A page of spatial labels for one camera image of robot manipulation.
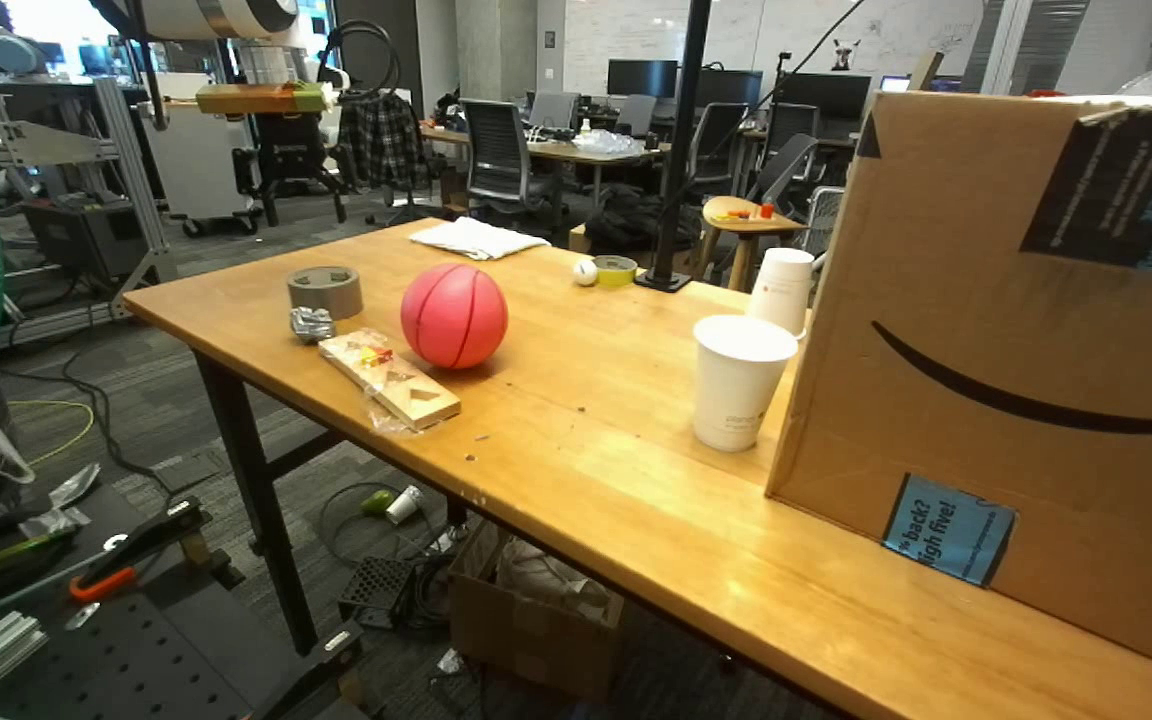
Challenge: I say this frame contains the round wooden stool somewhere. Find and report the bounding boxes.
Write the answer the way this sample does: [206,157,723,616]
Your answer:
[697,193,807,295]

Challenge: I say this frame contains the black perforated plate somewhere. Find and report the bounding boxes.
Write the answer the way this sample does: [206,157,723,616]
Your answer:
[0,584,269,720]

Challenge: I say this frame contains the white tapered cup stack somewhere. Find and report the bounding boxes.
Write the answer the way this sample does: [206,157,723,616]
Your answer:
[748,245,820,335]

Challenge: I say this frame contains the white rolling cart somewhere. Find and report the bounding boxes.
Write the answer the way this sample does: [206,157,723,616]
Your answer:
[131,97,269,239]

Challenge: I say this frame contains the grey duct tape roll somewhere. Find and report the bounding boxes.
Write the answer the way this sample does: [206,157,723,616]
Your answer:
[283,265,367,326]

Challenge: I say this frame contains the pink rubber basketball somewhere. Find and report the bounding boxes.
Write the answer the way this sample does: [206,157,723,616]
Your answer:
[396,259,514,378]

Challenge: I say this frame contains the small white bottle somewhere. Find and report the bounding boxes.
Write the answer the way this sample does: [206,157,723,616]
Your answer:
[386,481,430,529]

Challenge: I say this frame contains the mesh-backed office chair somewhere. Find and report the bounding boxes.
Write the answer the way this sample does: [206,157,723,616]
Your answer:
[459,97,537,209]

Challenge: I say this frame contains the black table leg frame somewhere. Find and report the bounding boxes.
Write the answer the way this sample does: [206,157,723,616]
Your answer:
[191,347,367,672]

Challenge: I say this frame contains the wooden shape puzzle board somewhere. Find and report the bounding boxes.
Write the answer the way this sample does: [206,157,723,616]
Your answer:
[318,326,466,433]

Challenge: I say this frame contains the black pole stand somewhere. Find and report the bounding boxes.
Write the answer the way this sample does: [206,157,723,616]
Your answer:
[639,0,715,295]

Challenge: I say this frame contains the dark computer monitor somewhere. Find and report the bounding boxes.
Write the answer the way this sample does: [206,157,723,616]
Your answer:
[603,55,685,105]
[773,67,873,137]

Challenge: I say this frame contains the large Amazon cardboard box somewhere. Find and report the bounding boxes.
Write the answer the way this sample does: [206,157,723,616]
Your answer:
[763,83,1152,667]

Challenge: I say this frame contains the white paper cup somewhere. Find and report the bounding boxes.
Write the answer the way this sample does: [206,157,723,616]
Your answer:
[688,312,806,457]

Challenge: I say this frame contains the grey metal shelf rack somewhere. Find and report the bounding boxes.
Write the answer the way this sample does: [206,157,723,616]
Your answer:
[0,72,179,354]

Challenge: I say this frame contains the black bag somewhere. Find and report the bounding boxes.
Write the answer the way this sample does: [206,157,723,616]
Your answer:
[521,178,667,265]

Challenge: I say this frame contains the open cardboard box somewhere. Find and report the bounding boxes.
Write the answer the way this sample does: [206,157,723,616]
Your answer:
[450,529,633,709]

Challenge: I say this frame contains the clear yellow tape roll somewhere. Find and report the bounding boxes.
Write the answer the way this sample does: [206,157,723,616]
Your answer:
[588,251,645,291]

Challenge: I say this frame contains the white folded towel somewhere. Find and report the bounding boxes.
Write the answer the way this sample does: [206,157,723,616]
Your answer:
[407,214,551,265]

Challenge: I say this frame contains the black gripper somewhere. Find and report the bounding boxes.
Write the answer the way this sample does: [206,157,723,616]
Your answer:
[255,111,350,227]

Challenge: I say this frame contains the red-handled tool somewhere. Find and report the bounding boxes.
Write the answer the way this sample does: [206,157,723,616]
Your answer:
[64,558,151,614]

